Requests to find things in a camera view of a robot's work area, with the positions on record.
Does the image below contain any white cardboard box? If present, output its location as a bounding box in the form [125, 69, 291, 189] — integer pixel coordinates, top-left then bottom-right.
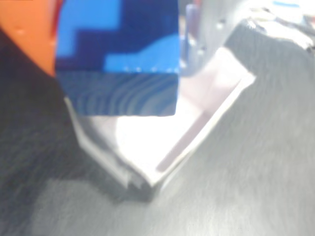
[63, 46, 257, 195]

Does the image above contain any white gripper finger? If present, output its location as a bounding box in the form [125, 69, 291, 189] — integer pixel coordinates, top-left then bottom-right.
[183, 0, 250, 77]

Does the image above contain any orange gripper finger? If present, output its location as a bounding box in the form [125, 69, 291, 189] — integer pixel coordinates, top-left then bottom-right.
[0, 0, 59, 80]

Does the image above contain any blue cube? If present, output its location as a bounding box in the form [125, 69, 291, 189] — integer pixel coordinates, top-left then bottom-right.
[55, 0, 182, 117]

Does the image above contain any white paper with blue stripe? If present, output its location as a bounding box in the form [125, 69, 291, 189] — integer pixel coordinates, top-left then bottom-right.
[248, 0, 315, 28]

